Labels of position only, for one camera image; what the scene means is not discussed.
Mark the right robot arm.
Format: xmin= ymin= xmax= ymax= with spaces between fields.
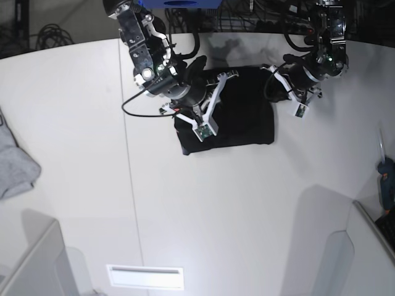
xmin=103 ymin=1 xmax=214 ymax=125

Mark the grey folded cloth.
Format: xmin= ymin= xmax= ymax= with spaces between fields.
xmin=1 ymin=112 xmax=41 ymax=200

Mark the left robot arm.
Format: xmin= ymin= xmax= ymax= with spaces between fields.
xmin=263 ymin=1 xmax=349 ymax=105

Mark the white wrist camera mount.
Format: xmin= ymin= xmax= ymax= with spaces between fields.
xmin=260 ymin=64 xmax=323 ymax=119
xmin=160 ymin=70 xmax=239 ymax=142

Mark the black T-shirt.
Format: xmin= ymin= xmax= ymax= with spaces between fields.
xmin=174 ymin=67 xmax=275 ymax=155

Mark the blue box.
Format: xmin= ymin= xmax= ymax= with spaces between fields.
xmin=137 ymin=0 xmax=222 ymax=9

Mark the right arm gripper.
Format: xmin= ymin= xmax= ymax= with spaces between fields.
xmin=132 ymin=55 xmax=222 ymax=123

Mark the black keyboard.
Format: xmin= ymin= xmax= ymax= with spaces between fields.
xmin=375 ymin=208 xmax=395 ymax=261

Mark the blue glue gun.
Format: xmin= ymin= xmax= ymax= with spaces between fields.
xmin=376 ymin=128 xmax=394 ymax=213

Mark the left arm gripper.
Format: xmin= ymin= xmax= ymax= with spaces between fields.
xmin=260 ymin=60 xmax=325 ymax=104

